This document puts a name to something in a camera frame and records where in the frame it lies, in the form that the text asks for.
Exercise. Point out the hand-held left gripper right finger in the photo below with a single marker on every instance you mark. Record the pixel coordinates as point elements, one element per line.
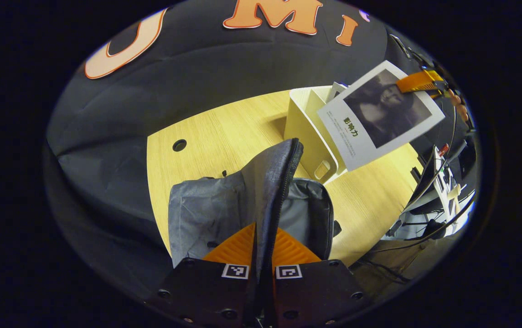
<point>315,291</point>

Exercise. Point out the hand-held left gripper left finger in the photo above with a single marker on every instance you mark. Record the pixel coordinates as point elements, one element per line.
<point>206,291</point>

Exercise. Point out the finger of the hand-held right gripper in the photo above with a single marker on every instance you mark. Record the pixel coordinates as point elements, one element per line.
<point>437,94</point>
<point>418,81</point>

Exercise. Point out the white photo cover book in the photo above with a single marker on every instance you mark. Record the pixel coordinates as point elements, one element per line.
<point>356,136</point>

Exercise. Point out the grey schoolbag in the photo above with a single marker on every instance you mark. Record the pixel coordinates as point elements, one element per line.
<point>215,205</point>

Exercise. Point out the white bookshelf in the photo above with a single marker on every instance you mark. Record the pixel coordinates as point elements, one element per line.
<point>302,132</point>

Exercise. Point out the small black block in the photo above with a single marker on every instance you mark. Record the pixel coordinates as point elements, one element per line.
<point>415,174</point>

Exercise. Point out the dark curved panel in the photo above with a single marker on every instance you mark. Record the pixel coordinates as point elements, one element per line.
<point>425,182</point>

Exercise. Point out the white device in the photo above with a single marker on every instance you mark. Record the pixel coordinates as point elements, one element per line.
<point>447,196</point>

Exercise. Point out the black backdrop cloth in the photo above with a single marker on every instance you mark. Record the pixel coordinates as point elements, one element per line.
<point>197,77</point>

